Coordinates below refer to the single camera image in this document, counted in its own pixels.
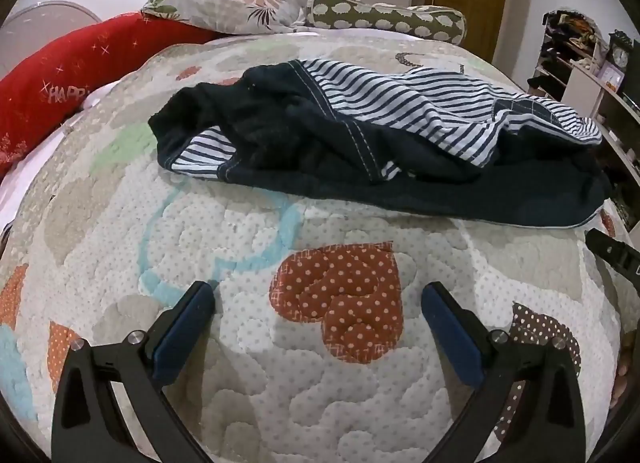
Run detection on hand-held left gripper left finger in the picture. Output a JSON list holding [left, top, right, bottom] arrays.
[[51, 281, 217, 463]]

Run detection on large red pillow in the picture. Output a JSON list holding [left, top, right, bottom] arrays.
[[0, 13, 216, 178]]

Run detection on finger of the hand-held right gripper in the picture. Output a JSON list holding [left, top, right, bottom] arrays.
[[585, 228, 640, 290]]

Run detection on green patterned bolster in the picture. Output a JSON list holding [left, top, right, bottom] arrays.
[[306, 0, 468, 46]]

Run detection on navy pants with striped lining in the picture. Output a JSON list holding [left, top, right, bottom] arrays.
[[148, 59, 613, 230]]

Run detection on floral grey pillow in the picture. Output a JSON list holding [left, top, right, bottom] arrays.
[[141, 0, 313, 35]]

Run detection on heart-patterned quilt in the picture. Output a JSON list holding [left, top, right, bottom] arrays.
[[0, 32, 632, 463]]

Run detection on dark table clock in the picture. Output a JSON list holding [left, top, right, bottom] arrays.
[[607, 30, 632, 94]]

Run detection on white bed sheet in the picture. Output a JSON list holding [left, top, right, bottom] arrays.
[[0, 78, 126, 234]]

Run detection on cluttered shelf unit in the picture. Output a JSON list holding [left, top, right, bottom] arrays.
[[527, 10, 640, 204]]

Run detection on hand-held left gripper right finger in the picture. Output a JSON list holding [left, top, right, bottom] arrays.
[[421, 281, 586, 463]]

